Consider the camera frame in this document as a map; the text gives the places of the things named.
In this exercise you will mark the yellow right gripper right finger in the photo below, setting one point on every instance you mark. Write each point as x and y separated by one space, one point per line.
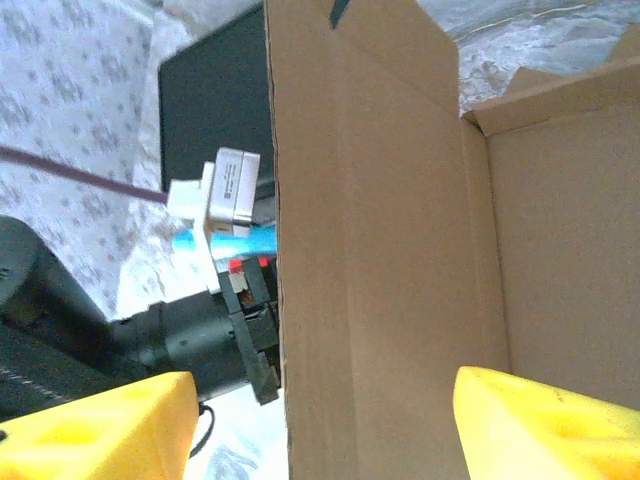
550 440

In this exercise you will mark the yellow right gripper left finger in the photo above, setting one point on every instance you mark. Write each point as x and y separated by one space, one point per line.
100 440

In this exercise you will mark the brown cardboard box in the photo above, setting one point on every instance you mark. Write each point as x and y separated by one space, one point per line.
400 200

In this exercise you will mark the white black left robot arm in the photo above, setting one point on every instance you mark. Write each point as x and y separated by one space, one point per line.
40 300

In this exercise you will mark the teal marker pen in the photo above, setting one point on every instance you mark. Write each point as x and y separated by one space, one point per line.
250 240

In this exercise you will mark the black case with metal latches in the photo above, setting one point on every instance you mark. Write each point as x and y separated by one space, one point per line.
215 100

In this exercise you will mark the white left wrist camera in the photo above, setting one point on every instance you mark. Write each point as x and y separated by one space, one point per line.
232 185

